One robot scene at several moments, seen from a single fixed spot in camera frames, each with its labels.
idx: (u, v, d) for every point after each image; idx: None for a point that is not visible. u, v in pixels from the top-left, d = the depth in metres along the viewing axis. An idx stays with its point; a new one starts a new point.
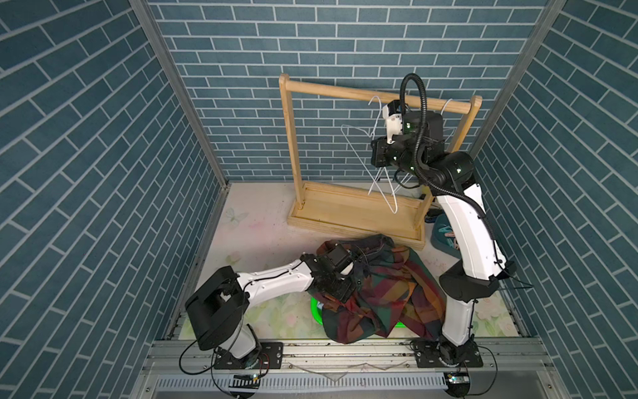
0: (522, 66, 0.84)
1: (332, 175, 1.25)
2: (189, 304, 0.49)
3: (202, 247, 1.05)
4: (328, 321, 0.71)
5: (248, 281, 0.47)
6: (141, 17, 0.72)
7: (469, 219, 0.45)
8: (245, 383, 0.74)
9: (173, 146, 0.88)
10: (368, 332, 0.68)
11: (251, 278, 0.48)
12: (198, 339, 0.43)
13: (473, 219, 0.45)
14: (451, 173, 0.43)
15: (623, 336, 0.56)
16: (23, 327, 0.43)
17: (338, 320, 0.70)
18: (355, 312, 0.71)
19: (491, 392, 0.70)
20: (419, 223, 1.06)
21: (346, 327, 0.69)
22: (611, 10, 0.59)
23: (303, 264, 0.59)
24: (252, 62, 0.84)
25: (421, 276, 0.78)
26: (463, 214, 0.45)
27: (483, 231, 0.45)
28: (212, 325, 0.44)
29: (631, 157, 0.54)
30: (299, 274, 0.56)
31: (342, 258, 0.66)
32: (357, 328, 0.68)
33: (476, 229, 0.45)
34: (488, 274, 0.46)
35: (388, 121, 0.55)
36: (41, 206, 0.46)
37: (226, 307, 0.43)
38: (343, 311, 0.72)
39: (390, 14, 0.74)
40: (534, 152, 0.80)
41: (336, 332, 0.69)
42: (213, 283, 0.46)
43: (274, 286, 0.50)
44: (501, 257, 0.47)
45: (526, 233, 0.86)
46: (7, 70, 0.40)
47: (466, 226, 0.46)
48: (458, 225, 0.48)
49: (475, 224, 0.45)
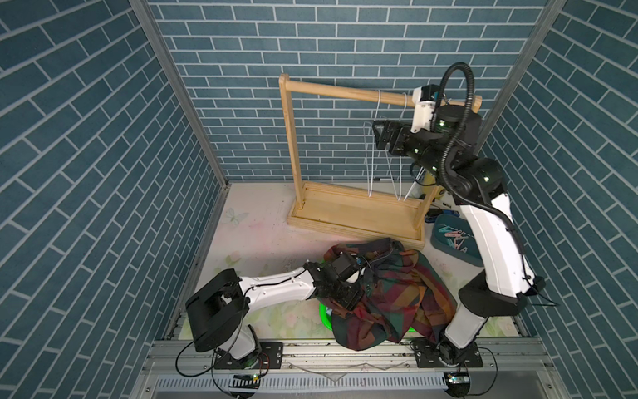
0: (522, 66, 0.84)
1: (332, 175, 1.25)
2: (190, 304, 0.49)
3: (202, 246, 1.06)
4: (337, 327, 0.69)
5: (250, 287, 0.47)
6: (141, 17, 0.72)
7: (494, 230, 0.42)
8: (245, 384, 0.74)
9: (173, 146, 0.88)
10: (379, 338, 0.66)
11: (253, 283, 0.48)
12: (194, 341, 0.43)
13: (499, 231, 0.42)
14: (478, 181, 0.40)
15: (623, 336, 0.56)
16: (22, 327, 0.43)
17: (347, 327, 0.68)
18: (365, 319, 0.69)
19: (491, 392, 0.70)
20: (419, 223, 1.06)
21: (357, 334, 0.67)
22: (612, 9, 0.59)
23: (306, 273, 0.58)
24: (252, 62, 0.84)
25: (431, 279, 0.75)
26: (487, 224, 0.43)
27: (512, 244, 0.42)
28: (210, 327, 0.43)
29: (631, 157, 0.54)
30: (301, 283, 0.55)
31: (345, 267, 0.65)
32: (369, 335, 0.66)
33: (502, 242, 0.42)
34: (516, 292, 0.43)
35: (420, 110, 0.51)
36: (41, 206, 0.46)
37: (226, 309, 0.43)
38: (352, 317, 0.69)
39: (390, 13, 0.74)
40: (534, 152, 0.80)
41: (345, 340, 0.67)
42: (215, 285, 0.46)
43: (275, 293, 0.49)
44: (530, 273, 0.44)
45: (526, 233, 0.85)
46: (7, 70, 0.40)
47: (490, 237, 0.43)
48: (481, 236, 0.45)
49: (502, 234, 0.42)
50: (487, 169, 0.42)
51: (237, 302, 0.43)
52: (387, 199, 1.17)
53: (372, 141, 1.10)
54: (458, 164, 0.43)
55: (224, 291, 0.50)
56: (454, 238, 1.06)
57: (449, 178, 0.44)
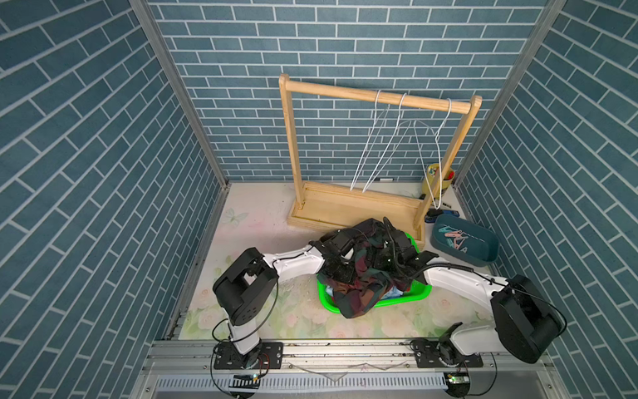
0: (522, 66, 0.84)
1: (332, 175, 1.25)
2: (217, 285, 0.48)
3: (203, 247, 1.05)
4: (340, 302, 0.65)
5: (274, 260, 0.52)
6: (141, 17, 0.72)
7: (443, 274, 0.59)
8: (245, 383, 0.74)
9: (173, 146, 0.88)
10: (377, 293, 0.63)
11: (276, 257, 0.53)
12: (230, 315, 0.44)
13: (445, 273, 0.59)
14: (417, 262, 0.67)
15: (623, 336, 0.56)
16: (23, 327, 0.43)
17: (349, 297, 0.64)
18: (360, 286, 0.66)
19: (491, 393, 0.70)
20: (419, 223, 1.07)
21: (358, 298, 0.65)
22: (611, 9, 0.59)
23: (315, 248, 0.65)
24: (252, 62, 0.84)
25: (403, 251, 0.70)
26: (435, 273, 0.61)
27: (459, 273, 0.57)
28: (245, 301, 0.47)
29: (631, 157, 0.54)
30: (313, 256, 0.61)
31: (345, 241, 0.73)
32: (366, 293, 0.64)
33: (453, 277, 0.57)
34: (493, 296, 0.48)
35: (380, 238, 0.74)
36: (42, 206, 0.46)
37: (259, 282, 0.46)
38: (351, 289, 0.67)
39: (390, 14, 0.74)
40: (534, 152, 0.80)
41: (351, 308, 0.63)
42: (241, 263, 0.50)
43: (294, 264, 0.54)
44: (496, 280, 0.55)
45: (526, 233, 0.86)
46: (7, 70, 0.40)
47: (449, 279, 0.57)
48: (443, 281, 0.60)
49: (453, 273, 0.57)
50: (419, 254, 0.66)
51: (269, 272, 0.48)
52: (387, 199, 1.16)
53: (372, 141, 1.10)
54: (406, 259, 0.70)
55: (250, 267, 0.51)
56: (455, 238, 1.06)
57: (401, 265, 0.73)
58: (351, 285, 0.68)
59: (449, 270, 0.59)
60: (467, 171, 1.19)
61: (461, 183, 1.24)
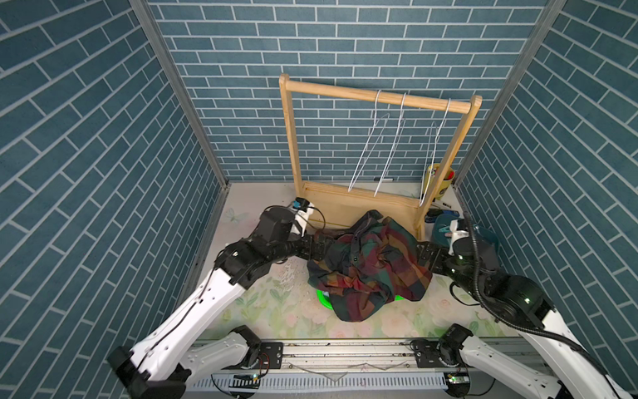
0: (522, 66, 0.84)
1: (332, 175, 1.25)
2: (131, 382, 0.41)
3: (203, 246, 1.06)
4: (338, 306, 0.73)
5: (145, 352, 0.38)
6: (141, 17, 0.72)
7: (558, 349, 0.41)
8: (245, 383, 0.74)
9: (173, 146, 0.88)
10: (379, 303, 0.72)
11: (150, 345, 0.39)
12: None
13: (562, 351, 0.41)
14: (520, 305, 0.43)
15: (623, 336, 0.56)
16: (23, 327, 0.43)
17: (347, 303, 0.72)
18: (361, 291, 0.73)
19: (492, 392, 0.70)
20: (419, 223, 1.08)
21: (358, 307, 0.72)
22: (611, 10, 0.59)
23: (219, 272, 0.45)
24: (252, 62, 0.84)
25: (404, 243, 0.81)
26: (551, 347, 0.42)
27: (586, 366, 0.40)
28: None
29: (631, 157, 0.54)
30: (213, 295, 0.43)
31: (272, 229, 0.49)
32: (368, 305, 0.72)
33: (574, 362, 0.41)
34: None
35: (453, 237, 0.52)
36: (41, 206, 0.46)
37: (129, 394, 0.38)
38: (349, 293, 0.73)
39: (390, 13, 0.74)
40: (534, 152, 0.80)
41: (348, 315, 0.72)
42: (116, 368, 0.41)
43: (184, 332, 0.40)
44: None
45: (526, 233, 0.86)
46: (7, 70, 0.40)
47: (564, 364, 0.42)
48: (548, 356, 0.44)
49: (576, 362, 0.40)
50: (523, 289, 0.45)
51: (138, 376, 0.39)
52: (388, 199, 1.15)
53: (372, 141, 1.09)
54: (492, 288, 0.47)
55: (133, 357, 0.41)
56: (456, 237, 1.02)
57: (491, 305, 0.47)
58: (349, 288, 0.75)
59: (575, 352, 0.41)
60: (467, 171, 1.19)
61: (461, 183, 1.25)
